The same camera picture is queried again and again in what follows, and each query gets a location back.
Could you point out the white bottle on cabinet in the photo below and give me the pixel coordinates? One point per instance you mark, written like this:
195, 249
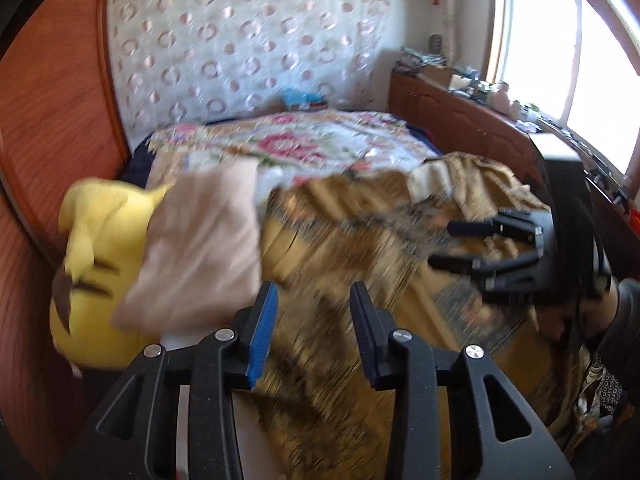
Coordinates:
499, 98

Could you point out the right hand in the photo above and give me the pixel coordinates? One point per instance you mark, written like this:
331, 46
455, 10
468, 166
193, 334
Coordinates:
590, 317

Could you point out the blue tissue box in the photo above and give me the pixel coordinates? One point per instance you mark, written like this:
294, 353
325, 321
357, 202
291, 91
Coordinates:
296, 100

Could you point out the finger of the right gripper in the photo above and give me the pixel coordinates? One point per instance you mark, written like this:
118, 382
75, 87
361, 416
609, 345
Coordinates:
476, 266
470, 228

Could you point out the long wooden cabinet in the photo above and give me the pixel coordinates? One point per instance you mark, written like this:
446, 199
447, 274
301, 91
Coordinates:
459, 125

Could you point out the black dotted fabric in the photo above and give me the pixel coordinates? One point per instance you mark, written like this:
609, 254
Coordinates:
601, 399

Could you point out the wooden wardrobe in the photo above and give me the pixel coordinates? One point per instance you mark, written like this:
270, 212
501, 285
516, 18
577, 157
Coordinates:
59, 123

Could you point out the floral bed quilt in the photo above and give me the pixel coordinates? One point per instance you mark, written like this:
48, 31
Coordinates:
289, 147

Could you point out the beige folded cloth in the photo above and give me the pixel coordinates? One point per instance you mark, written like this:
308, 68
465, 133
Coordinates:
201, 259

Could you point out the cardboard box on cabinet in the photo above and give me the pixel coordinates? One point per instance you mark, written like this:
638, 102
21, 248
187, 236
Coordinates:
437, 74

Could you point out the circle-pattern sheer curtain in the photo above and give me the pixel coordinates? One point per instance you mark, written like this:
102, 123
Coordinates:
200, 60

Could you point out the window with wooden frame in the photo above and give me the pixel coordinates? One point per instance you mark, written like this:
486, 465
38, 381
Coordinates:
562, 61

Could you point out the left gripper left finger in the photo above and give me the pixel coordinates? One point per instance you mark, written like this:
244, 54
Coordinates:
132, 434

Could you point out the yellow plush toy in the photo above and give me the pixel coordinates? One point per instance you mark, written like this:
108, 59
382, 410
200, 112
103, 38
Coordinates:
105, 223

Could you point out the mustard patterned garment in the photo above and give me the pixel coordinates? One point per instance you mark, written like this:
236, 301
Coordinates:
379, 228

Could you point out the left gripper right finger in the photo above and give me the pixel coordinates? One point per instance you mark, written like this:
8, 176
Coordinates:
494, 432

